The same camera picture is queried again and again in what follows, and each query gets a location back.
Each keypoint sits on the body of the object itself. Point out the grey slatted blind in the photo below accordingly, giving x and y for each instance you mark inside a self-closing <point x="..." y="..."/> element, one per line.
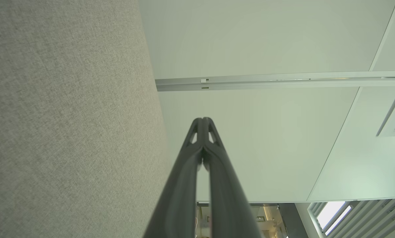
<point x="376" y="218"/>

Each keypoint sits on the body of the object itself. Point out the bright window pane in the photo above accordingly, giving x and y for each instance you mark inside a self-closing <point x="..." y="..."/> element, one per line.
<point x="331" y="213"/>

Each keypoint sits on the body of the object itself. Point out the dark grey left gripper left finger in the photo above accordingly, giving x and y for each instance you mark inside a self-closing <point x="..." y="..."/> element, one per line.
<point x="181" y="191"/>

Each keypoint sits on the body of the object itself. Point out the dark grey pillar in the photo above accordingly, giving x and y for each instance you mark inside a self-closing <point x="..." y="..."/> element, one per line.
<point x="291" y="221"/>

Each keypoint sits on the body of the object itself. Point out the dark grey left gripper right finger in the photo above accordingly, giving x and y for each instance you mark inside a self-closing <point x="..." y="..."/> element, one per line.
<point x="227" y="198"/>

